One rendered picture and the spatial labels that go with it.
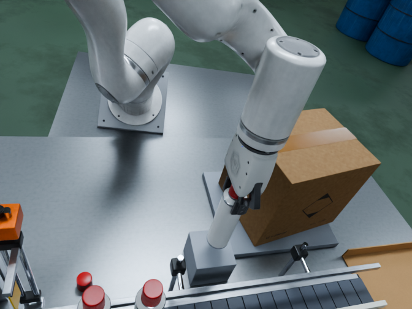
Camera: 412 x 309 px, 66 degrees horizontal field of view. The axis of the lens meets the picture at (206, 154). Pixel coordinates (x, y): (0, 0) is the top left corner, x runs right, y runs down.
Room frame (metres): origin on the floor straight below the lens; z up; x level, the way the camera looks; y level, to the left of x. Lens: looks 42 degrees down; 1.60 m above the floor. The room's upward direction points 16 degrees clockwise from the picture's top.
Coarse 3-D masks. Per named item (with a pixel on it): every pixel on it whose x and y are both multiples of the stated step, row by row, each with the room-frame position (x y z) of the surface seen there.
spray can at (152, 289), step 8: (152, 280) 0.24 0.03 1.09; (144, 288) 0.22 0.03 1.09; (152, 288) 0.22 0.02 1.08; (160, 288) 0.23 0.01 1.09; (136, 296) 0.22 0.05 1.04; (144, 296) 0.21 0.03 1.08; (152, 296) 0.21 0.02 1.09; (160, 296) 0.22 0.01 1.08; (136, 304) 0.21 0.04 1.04; (144, 304) 0.21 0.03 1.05; (152, 304) 0.21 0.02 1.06; (160, 304) 0.22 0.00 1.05
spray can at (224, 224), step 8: (224, 192) 0.43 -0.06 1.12; (232, 192) 0.42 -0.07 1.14; (224, 200) 0.41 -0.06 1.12; (232, 200) 0.41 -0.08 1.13; (224, 208) 0.41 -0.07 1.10; (216, 216) 0.42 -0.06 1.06; (224, 216) 0.41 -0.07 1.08; (232, 216) 0.41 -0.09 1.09; (216, 224) 0.41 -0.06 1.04; (224, 224) 0.40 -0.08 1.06; (232, 224) 0.41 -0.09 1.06; (208, 232) 0.42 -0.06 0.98; (216, 232) 0.41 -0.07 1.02; (224, 232) 0.40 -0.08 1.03; (232, 232) 0.42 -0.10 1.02; (208, 240) 0.41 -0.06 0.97; (216, 240) 0.40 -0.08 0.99; (224, 240) 0.41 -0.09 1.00; (216, 248) 0.40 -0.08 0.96
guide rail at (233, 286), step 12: (372, 264) 0.48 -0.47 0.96; (288, 276) 0.39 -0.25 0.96; (300, 276) 0.40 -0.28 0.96; (312, 276) 0.41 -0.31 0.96; (324, 276) 0.42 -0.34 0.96; (192, 288) 0.30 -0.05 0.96; (204, 288) 0.31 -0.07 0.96; (216, 288) 0.31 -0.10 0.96; (228, 288) 0.32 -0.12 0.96; (240, 288) 0.33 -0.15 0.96; (120, 300) 0.24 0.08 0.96; (132, 300) 0.24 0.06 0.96
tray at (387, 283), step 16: (352, 256) 0.59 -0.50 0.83; (368, 256) 0.61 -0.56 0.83; (384, 256) 0.62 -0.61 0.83; (400, 256) 0.64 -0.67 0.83; (368, 272) 0.55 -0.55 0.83; (384, 272) 0.57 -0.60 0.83; (400, 272) 0.58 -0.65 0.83; (368, 288) 0.50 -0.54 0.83; (384, 288) 0.51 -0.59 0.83; (400, 288) 0.53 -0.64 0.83; (400, 304) 0.48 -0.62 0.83
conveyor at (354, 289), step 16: (304, 288) 0.42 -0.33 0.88; (320, 288) 0.43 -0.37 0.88; (336, 288) 0.44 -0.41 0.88; (352, 288) 0.46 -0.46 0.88; (192, 304) 0.30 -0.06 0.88; (208, 304) 0.31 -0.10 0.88; (224, 304) 0.32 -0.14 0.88; (240, 304) 0.33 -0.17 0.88; (256, 304) 0.35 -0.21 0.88; (272, 304) 0.36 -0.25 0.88; (288, 304) 0.37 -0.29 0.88; (304, 304) 0.38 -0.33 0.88; (320, 304) 0.39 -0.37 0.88; (336, 304) 0.40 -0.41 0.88; (352, 304) 0.41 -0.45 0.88
